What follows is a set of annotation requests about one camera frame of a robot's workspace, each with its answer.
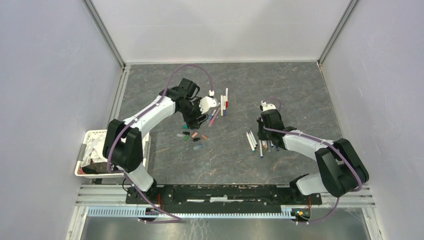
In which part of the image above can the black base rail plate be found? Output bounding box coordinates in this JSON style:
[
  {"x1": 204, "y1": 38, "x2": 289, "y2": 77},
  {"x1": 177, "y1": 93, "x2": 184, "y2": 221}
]
[{"x1": 146, "y1": 184, "x2": 323, "y2": 214}]

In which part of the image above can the violet capped white pen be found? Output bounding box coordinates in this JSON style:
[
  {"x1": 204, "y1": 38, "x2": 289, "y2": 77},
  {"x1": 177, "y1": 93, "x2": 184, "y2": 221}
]
[{"x1": 222, "y1": 95, "x2": 227, "y2": 116}]

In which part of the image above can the white cloth in basket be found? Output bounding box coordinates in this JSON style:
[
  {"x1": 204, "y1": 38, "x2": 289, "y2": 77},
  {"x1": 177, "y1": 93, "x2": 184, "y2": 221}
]
[{"x1": 81, "y1": 130, "x2": 148, "y2": 167}]

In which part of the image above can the aluminium frame rail left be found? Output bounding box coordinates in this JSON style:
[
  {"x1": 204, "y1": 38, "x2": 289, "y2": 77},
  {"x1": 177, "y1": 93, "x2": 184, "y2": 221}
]
[{"x1": 82, "y1": 0, "x2": 126, "y2": 69}]

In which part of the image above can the blue transparent pen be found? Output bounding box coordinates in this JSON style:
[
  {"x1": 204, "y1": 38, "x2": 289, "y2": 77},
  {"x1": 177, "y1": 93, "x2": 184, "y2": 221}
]
[{"x1": 258, "y1": 140, "x2": 264, "y2": 159}]

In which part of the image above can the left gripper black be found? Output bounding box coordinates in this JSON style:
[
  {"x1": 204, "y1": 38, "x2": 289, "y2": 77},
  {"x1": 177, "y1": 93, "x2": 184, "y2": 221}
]
[{"x1": 178, "y1": 97, "x2": 209, "y2": 130}]

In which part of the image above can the yellow capped white pen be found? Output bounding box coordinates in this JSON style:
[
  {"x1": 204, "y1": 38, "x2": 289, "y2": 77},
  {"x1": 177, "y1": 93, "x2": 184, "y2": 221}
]
[{"x1": 220, "y1": 95, "x2": 225, "y2": 117}]

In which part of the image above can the black pen cap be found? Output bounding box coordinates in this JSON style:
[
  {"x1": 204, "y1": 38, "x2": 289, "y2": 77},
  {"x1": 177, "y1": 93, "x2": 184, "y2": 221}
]
[{"x1": 182, "y1": 131, "x2": 201, "y2": 142}]

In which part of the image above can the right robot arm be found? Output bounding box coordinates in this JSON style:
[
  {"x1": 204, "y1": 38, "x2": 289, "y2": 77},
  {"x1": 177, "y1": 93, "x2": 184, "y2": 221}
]
[{"x1": 257, "y1": 109, "x2": 370, "y2": 204}]

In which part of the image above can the purple cable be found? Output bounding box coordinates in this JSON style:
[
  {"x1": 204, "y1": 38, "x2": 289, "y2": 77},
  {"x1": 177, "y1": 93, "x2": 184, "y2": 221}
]
[
  {"x1": 106, "y1": 64, "x2": 216, "y2": 224},
  {"x1": 261, "y1": 97, "x2": 363, "y2": 225}
]

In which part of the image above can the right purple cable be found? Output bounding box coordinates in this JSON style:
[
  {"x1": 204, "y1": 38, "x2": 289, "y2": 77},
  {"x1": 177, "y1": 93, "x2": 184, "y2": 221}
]
[{"x1": 261, "y1": 97, "x2": 363, "y2": 225}]

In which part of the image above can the red white pen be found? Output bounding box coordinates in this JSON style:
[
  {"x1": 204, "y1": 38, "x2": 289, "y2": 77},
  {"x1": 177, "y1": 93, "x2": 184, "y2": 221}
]
[{"x1": 225, "y1": 87, "x2": 229, "y2": 110}]

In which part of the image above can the black capped pen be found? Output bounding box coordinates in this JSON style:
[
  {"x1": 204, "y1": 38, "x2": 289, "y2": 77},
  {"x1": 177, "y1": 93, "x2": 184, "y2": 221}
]
[{"x1": 249, "y1": 130, "x2": 258, "y2": 148}]

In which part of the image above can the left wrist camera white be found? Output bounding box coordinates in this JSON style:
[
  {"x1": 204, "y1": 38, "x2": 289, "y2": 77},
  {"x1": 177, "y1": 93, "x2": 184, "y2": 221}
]
[{"x1": 198, "y1": 90, "x2": 218, "y2": 114}]

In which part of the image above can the aluminium frame rail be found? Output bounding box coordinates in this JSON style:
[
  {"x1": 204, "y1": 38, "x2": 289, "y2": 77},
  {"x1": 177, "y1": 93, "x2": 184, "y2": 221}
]
[
  {"x1": 82, "y1": 0, "x2": 126, "y2": 69},
  {"x1": 317, "y1": 0, "x2": 360, "y2": 68}
]

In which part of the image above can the teal capped white pen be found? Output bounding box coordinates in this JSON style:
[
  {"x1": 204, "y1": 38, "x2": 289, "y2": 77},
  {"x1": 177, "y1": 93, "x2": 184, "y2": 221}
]
[{"x1": 246, "y1": 132, "x2": 256, "y2": 152}]

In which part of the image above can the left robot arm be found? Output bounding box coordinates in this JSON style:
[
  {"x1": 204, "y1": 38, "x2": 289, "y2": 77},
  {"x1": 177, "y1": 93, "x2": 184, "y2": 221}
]
[{"x1": 102, "y1": 78, "x2": 218, "y2": 204}]

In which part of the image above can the aluminium frame rail right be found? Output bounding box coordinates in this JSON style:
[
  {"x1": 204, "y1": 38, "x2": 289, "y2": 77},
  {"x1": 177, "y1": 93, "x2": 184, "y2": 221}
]
[{"x1": 317, "y1": 0, "x2": 360, "y2": 68}]

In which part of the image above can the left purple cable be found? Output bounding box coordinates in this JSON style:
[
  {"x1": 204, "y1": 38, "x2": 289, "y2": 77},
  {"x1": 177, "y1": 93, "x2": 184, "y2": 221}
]
[{"x1": 106, "y1": 64, "x2": 216, "y2": 224}]

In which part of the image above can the white slotted cable duct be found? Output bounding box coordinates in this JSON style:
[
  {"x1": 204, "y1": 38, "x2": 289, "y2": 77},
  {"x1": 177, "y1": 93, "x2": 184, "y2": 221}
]
[{"x1": 86, "y1": 206, "x2": 306, "y2": 220}]

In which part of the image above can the white plastic basket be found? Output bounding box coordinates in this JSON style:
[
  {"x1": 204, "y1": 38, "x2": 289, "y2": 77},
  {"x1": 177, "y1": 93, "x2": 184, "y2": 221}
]
[{"x1": 74, "y1": 128, "x2": 152, "y2": 180}]

